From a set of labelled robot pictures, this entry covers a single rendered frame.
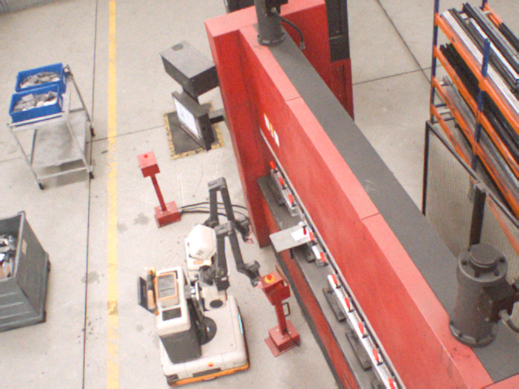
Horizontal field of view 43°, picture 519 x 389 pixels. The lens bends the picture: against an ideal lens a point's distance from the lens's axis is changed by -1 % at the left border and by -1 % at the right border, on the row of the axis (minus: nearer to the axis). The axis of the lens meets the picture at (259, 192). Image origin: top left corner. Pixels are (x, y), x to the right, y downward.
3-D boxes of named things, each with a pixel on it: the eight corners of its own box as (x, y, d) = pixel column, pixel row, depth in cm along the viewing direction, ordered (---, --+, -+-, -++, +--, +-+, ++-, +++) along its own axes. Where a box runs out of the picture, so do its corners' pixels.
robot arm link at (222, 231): (212, 221, 421) (214, 233, 414) (233, 219, 423) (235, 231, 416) (215, 267, 452) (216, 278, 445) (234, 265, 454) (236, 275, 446)
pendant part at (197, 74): (181, 133, 579) (157, 52, 520) (205, 121, 586) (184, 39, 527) (211, 162, 546) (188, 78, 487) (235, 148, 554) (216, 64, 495)
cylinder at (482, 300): (439, 316, 272) (446, 243, 240) (493, 295, 276) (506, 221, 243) (483, 383, 249) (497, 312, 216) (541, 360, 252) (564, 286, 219)
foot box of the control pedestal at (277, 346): (263, 339, 546) (261, 331, 537) (290, 326, 551) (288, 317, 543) (275, 357, 532) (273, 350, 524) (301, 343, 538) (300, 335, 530)
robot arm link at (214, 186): (205, 177, 452) (207, 187, 445) (225, 175, 454) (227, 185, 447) (208, 222, 483) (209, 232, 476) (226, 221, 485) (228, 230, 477)
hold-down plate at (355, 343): (345, 334, 437) (344, 331, 435) (352, 331, 438) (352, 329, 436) (364, 370, 416) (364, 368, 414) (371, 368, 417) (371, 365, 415)
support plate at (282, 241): (269, 235, 493) (269, 235, 493) (302, 224, 497) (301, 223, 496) (277, 252, 481) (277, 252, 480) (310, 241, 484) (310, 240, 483)
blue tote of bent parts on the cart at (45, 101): (18, 107, 695) (11, 93, 683) (64, 97, 696) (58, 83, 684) (15, 127, 670) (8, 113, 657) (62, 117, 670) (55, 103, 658)
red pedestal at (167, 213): (154, 215, 669) (130, 154, 611) (177, 207, 672) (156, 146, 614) (157, 228, 655) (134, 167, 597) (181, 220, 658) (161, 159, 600)
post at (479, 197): (452, 370, 502) (475, 184, 363) (458, 367, 503) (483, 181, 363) (456, 375, 498) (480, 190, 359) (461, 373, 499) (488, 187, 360)
